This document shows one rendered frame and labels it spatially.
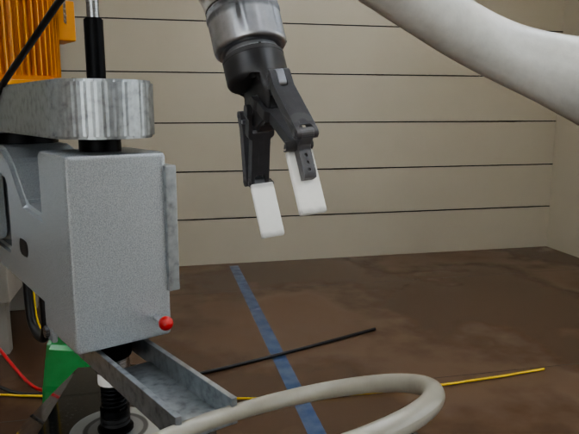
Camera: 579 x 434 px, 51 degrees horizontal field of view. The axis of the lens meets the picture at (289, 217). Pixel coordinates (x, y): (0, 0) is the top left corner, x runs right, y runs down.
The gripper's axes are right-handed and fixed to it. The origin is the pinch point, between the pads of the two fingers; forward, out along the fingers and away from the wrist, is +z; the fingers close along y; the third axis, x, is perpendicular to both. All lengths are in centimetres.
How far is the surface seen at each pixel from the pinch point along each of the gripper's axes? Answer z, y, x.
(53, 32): -83, 112, 15
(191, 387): 22, 59, 5
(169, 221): -13, 67, 1
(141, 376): 18, 70, 13
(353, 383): 25.7, 33.8, -18.4
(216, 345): 29, 359, -69
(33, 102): -45, 70, 24
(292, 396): 26, 42, -10
